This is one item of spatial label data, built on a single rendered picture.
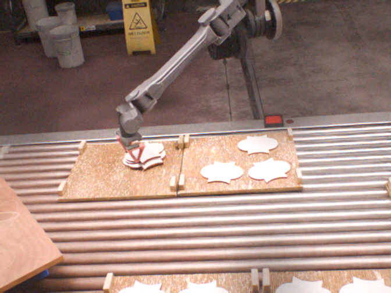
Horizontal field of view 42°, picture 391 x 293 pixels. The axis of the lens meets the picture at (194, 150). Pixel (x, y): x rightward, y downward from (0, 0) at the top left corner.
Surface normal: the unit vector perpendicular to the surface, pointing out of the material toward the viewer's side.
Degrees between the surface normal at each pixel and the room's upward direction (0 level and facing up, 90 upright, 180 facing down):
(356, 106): 0
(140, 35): 78
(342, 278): 0
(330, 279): 0
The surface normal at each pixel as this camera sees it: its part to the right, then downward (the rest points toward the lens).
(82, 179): -0.11, -0.84
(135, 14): -0.11, 0.29
